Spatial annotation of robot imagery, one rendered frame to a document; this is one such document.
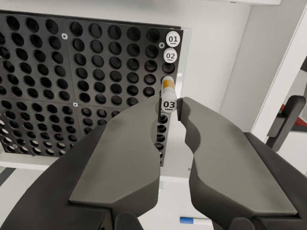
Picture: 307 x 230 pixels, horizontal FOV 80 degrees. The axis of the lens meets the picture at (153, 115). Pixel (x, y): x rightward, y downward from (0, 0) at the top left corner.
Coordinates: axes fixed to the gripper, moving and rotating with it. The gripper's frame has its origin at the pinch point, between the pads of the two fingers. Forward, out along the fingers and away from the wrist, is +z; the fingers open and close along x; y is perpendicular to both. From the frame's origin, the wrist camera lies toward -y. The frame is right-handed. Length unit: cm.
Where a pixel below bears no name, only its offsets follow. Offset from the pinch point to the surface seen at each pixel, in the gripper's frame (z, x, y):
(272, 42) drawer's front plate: 7.2, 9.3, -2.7
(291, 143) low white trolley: 21.2, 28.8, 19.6
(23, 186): 9.8, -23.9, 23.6
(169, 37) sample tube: 6.4, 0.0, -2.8
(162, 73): 7.6, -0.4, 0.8
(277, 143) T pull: 6.2, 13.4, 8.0
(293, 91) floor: 97, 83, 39
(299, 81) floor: 97, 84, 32
